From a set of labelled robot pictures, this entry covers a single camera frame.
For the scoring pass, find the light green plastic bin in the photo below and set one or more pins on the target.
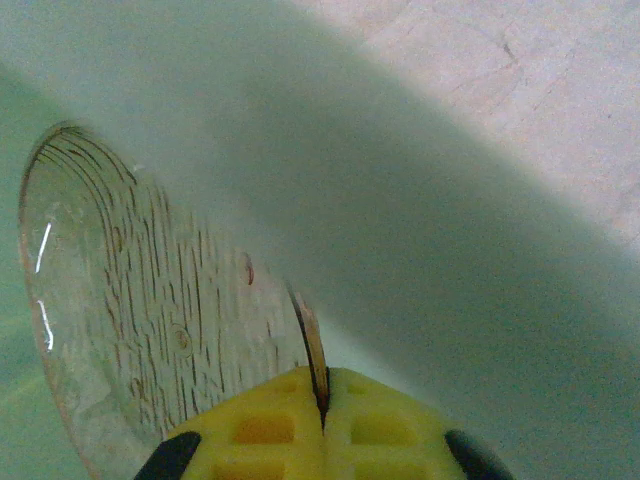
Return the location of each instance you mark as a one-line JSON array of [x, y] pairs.
[[350, 200]]

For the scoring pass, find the translucent brown-tinted plate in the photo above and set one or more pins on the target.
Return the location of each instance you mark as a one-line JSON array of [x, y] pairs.
[[125, 275]]

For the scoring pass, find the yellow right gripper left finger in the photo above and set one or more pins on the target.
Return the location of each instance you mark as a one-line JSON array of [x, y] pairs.
[[260, 415]]

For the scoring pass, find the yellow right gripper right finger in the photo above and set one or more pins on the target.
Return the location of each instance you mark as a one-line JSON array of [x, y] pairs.
[[380, 425]]

